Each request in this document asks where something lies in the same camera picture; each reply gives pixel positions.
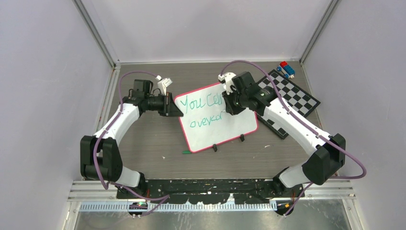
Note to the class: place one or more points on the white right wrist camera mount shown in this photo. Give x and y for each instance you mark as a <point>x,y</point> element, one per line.
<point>226,80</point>

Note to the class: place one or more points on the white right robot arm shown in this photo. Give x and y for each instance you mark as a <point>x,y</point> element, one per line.
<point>324,159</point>

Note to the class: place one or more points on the pink-framed whiteboard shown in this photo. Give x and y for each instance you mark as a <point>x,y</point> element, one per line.
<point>205,121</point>

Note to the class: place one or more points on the aluminium frame rail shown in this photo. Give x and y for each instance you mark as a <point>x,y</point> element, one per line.
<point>91,197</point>

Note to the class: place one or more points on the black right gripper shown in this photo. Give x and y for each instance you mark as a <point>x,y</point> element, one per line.
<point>231,108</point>

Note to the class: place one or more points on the red blue toy blocks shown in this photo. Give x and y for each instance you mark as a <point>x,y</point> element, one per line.
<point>287,71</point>

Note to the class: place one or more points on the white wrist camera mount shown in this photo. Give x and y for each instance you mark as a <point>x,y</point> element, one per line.
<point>226,80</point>
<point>163,84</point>

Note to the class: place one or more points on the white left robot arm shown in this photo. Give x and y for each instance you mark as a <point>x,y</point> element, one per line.
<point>100,158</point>

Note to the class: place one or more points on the black white chessboard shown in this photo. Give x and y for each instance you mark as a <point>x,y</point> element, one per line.
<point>300,100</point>

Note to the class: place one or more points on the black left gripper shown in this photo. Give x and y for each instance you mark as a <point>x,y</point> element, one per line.
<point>170,108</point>

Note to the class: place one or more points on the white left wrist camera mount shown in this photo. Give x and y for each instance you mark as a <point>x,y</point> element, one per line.
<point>163,84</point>

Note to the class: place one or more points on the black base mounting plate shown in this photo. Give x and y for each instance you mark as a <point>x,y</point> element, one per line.
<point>210,191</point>

